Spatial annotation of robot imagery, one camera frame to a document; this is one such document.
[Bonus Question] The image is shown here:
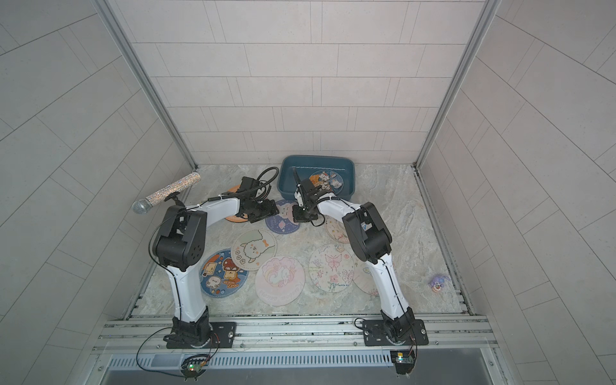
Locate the white butterfly bow coaster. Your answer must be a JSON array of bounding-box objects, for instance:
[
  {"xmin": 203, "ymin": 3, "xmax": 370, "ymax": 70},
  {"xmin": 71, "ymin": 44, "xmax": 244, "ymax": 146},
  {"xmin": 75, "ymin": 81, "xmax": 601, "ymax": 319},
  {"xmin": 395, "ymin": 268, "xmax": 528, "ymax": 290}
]
[{"xmin": 308, "ymin": 245, "xmax": 355, "ymax": 293}]

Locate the purple bunny coaster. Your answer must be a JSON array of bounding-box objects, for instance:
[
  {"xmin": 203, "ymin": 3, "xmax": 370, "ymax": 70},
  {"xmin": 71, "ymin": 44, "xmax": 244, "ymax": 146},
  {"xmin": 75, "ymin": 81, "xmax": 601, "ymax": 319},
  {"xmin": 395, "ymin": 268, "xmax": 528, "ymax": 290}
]
[{"xmin": 266, "ymin": 200, "xmax": 300, "ymax": 235}]

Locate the blue cartoon characters coaster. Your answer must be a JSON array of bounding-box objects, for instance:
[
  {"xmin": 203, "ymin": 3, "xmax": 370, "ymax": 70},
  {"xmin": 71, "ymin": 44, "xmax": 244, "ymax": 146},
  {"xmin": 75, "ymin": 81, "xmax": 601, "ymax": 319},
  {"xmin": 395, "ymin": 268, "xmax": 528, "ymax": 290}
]
[{"xmin": 200, "ymin": 249, "xmax": 249, "ymax": 298}]

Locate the pink unicorn coaster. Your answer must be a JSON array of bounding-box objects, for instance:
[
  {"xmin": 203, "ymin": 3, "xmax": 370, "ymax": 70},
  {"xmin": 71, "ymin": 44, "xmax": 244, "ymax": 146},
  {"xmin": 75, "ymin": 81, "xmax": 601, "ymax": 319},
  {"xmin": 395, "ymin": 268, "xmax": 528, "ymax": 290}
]
[{"xmin": 255, "ymin": 256, "xmax": 306, "ymax": 306}]

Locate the white blue butterfly coaster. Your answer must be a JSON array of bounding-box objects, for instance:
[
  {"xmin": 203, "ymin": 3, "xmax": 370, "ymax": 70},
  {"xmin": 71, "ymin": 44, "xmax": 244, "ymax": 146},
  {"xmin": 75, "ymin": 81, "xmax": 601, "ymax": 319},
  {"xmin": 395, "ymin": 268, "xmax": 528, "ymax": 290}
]
[{"xmin": 353, "ymin": 261, "xmax": 379, "ymax": 297}]

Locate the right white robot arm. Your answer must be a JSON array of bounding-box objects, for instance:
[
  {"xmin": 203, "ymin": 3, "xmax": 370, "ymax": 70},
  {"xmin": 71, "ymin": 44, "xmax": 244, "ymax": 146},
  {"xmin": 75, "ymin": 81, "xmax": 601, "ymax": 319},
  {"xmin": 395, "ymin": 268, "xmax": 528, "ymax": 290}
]
[{"xmin": 293, "ymin": 171, "xmax": 416, "ymax": 344}]

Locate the small purple toy figure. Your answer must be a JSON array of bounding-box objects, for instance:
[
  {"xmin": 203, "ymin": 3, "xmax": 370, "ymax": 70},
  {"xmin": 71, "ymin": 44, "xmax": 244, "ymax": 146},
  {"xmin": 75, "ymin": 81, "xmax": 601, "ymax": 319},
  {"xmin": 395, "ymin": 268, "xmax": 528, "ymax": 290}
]
[{"xmin": 428, "ymin": 274, "xmax": 451, "ymax": 293}]

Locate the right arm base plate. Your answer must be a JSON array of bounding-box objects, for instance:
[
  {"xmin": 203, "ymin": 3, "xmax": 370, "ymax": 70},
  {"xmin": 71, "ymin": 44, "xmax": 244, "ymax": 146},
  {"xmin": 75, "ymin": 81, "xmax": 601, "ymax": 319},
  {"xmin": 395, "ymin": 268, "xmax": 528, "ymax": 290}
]
[{"xmin": 354, "ymin": 318, "xmax": 429, "ymax": 347}]

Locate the glitter microphone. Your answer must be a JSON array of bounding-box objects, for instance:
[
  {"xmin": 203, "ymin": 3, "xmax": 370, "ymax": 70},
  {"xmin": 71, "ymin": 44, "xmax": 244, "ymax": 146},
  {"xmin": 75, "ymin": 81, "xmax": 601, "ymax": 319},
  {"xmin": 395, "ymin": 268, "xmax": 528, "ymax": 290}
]
[{"xmin": 132, "ymin": 172, "xmax": 201, "ymax": 215}]

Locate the white alpaca coaster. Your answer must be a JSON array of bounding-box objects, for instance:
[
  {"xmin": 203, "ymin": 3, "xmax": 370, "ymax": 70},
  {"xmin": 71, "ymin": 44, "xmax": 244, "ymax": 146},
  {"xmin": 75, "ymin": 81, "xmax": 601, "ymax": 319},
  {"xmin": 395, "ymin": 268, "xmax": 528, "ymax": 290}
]
[{"xmin": 231, "ymin": 229, "xmax": 278, "ymax": 271}]

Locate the orange round coaster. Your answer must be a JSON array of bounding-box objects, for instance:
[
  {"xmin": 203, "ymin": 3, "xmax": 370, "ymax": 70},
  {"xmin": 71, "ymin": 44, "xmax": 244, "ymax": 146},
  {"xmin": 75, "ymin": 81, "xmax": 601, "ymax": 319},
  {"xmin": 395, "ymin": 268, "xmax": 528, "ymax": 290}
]
[{"xmin": 224, "ymin": 184, "xmax": 251, "ymax": 224}]

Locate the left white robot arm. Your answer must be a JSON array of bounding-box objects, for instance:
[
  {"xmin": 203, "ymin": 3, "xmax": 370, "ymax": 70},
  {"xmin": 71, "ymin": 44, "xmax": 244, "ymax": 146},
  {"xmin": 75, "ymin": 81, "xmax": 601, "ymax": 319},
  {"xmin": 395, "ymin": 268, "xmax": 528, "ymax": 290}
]
[{"xmin": 146, "ymin": 173, "xmax": 278, "ymax": 349}]

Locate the left small circuit board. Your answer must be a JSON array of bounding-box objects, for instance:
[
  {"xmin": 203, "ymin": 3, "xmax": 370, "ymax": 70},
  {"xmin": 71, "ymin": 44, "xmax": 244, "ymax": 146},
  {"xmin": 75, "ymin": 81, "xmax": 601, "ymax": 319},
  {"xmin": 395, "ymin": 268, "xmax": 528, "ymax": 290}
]
[{"xmin": 181, "ymin": 354, "xmax": 211, "ymax": 381}]

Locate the aluminium frame rail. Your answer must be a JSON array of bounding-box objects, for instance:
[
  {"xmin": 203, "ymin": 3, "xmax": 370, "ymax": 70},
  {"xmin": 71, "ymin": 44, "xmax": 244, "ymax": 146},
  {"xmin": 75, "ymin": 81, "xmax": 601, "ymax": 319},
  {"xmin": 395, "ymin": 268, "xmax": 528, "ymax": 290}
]
[{"xmin": 80, "ymin": 314, "xmax": 513, "ymax": 384}]

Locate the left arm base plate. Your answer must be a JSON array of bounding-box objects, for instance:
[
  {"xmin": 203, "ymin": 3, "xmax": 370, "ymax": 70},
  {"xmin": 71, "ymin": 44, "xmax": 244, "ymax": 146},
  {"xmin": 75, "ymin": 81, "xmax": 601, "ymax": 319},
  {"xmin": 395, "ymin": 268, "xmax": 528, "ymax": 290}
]
[{"xmin": 164, "ymin": 322, "xmax": 237, "ymax": 349}]

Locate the small circuit board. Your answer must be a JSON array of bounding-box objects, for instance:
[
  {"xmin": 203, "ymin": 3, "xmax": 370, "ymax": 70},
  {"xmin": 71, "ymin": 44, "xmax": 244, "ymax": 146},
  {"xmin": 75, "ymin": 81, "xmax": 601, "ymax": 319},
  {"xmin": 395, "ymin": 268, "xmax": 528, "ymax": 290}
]
[
  {"xmin": 181, "ymin": 354, "xmax": 211, "ymax": 381},
  {"xmin": 390, "ymin": 350, "xmax": 416, "ymax": 375}
]

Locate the blue bears picnic coaster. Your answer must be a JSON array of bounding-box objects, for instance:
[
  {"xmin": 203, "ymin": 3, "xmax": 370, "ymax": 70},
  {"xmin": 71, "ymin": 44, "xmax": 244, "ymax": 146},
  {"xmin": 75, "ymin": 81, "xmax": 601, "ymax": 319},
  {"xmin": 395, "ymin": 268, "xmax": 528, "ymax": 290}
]
[{"xmin": 310, "ymin": 169, "xmax": 344, "ymax": 193}]

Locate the teal plastic storage box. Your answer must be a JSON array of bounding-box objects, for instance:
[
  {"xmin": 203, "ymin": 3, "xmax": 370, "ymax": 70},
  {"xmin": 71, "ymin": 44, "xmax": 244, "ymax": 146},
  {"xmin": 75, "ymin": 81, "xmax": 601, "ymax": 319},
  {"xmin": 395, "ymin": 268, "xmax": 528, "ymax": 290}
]
[{"xmin": 277, "ymin": 155, "xmax": 355, "ymax": 201}]

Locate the right small circuit board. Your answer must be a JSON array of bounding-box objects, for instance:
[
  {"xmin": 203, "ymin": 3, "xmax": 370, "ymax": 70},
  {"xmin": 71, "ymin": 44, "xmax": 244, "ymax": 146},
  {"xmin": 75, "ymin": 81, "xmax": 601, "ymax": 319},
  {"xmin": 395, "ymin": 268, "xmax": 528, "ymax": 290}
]
[{"xmin": 390, "ymin": 350, "xmax": 416, "ymax": 375}]

